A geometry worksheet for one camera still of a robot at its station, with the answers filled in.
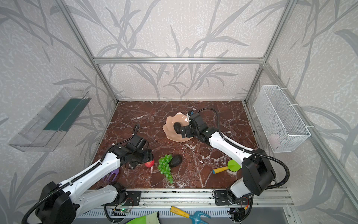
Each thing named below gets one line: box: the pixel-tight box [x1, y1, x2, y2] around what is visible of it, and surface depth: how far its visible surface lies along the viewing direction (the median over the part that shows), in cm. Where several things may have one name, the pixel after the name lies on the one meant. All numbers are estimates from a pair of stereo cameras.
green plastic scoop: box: [126, 210, 160, 224], surface depth 69 cm
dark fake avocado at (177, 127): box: [173, 122, 182, 135], surface depth 100 cm
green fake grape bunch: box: [157, 153, 174, 185], surface depth 82 cm
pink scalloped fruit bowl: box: [162, 112, 195, 143], surface depth 104 cm
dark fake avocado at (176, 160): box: [168, 154, 183, 168], surface depth 85 cm
